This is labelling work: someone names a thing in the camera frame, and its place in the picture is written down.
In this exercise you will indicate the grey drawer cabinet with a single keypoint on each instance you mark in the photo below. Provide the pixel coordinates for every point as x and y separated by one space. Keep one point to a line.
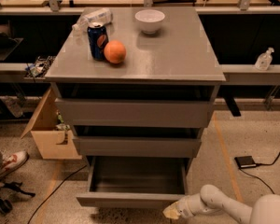
179 54

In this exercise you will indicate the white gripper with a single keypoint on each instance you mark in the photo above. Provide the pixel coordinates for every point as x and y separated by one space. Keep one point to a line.
184 206

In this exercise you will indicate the grey bottom drawer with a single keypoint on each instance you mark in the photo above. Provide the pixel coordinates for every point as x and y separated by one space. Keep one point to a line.
134 182

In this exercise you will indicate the white red sneaker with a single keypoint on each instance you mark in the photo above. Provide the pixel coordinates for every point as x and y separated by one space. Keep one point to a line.
12 162

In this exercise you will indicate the white bowl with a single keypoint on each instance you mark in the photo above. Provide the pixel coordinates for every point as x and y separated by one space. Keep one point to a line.
149 20

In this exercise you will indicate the blue soda can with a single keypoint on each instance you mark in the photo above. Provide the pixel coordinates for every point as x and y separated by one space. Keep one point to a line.
98 38

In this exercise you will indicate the orange fruit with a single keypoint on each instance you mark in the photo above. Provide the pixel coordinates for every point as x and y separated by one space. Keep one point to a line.
115 52

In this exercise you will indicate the black foot pedal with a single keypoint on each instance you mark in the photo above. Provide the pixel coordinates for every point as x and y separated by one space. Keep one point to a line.
244 162

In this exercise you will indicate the clear sanitizer pump bottle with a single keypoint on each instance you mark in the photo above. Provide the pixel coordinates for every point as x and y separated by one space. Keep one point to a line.
264 60

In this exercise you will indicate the grey top drawer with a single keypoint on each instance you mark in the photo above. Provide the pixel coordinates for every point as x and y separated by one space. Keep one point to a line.
135 105

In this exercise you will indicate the grey drawer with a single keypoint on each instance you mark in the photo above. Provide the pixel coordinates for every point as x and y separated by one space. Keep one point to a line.
135 105
137 141
134 182

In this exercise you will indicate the cardboard box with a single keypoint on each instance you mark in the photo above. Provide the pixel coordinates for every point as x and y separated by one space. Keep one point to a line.
52 142

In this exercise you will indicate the grey middle drawer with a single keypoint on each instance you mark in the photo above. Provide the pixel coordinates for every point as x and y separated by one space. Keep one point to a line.
137 141

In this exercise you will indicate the clear plastic water bottle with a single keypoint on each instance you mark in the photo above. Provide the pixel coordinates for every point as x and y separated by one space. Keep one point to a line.
101 16

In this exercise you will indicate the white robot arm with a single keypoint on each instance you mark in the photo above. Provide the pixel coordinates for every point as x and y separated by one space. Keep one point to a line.
210 199

